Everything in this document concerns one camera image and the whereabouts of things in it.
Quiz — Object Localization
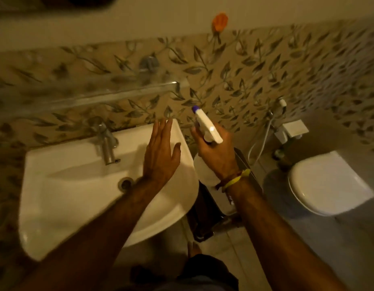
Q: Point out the person's left hand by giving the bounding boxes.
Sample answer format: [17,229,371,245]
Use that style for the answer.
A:
[143,118,182,188]

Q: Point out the person's right hand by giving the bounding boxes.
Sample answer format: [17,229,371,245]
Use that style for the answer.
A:
[190,122,240,181]

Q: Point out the white spray bottle blue nozzle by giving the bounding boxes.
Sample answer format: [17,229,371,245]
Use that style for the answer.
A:
[191,105,224,188]

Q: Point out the person's left forearm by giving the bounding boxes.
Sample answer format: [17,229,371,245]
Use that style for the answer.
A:
[11,176,164,291]

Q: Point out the person's right forearm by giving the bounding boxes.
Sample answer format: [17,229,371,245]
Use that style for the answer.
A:
[227,178,349,291]

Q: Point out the chrome basin tap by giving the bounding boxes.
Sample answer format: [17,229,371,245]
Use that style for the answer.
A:
[91,120,121,166]

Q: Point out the yellow wrist band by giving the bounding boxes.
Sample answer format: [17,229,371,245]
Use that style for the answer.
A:
[222,169,251,193]

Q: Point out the metal basin drain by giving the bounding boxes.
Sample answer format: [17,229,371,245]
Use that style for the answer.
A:
[118,177,135,192]

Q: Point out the dark pedal waste bin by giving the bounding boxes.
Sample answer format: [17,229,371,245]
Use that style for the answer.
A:
[186,148,264,243]

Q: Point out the white hand bidet sprayer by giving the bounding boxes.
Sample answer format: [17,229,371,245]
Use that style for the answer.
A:
[267,96,288,119]

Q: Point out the white ceramic wash basin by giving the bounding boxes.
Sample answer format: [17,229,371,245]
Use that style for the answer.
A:
[18,119,200,261]

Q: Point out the person's dark shorts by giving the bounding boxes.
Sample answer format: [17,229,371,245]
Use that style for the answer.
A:
[114,254,240,291]

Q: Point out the white toilet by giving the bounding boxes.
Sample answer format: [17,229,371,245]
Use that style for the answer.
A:
[288,150,374,217]

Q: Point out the brown thread bracelet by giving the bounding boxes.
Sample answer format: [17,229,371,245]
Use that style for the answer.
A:
[215,172,241,191]

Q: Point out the white sprayer hose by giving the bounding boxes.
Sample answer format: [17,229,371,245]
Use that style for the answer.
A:
[247,117,275,164]

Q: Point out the round chrome shelf bracket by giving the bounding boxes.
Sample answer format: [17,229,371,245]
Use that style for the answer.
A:
[139,56,160,74]

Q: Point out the glass wall shelf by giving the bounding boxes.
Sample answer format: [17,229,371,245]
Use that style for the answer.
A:
[0,81,180,119]

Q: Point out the orange wall hook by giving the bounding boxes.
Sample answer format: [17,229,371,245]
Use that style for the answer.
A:
[211,12,229,34]

